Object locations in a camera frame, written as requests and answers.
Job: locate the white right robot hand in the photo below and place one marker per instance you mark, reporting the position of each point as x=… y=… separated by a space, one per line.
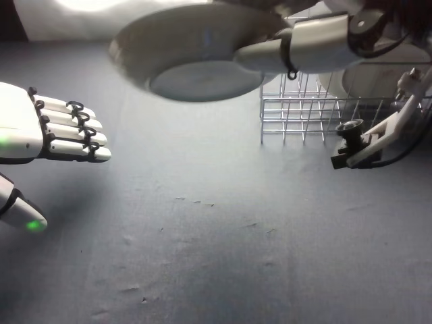
x=314 y=44

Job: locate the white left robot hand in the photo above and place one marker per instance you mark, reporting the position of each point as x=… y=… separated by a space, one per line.
x=17 y=135

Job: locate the white plate leaf and script print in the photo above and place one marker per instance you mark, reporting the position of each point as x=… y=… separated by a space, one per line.
x=185 y=44

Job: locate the white backdrop sheet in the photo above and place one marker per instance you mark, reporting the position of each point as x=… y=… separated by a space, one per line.
x=84 y=20

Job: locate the grey table cloth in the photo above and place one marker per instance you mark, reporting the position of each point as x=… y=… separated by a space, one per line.
x=236 y=236

